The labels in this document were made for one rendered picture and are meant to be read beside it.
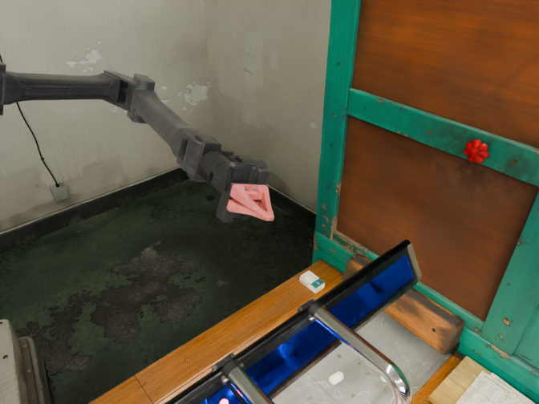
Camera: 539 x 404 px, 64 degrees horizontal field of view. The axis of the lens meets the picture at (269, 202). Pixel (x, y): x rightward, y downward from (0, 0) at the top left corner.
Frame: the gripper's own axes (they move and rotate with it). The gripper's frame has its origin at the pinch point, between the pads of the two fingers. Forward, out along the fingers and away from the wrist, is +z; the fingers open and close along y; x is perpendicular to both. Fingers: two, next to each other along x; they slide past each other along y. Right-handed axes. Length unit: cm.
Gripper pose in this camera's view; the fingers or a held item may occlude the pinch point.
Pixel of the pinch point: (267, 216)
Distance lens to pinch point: 66.2
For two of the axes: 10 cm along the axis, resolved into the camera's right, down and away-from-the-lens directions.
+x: -7.9, 0.1, -6.1
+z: 5.4, 4.7, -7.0
